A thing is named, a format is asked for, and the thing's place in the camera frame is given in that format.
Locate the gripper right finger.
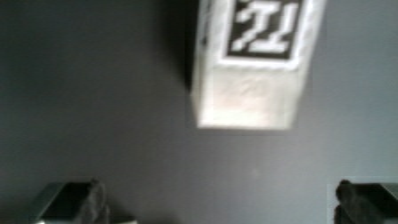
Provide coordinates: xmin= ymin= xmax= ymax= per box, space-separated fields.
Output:
xmin=333 ymin=179 xmax=398 ymax=224

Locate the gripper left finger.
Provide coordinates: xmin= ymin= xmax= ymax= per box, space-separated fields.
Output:
xmin=31 ymin=180 xmax=138 ymax=224

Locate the white table leg with tag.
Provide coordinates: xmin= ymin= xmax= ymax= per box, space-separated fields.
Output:
xmin=191 ymin=0 xmax=326 ymax=130

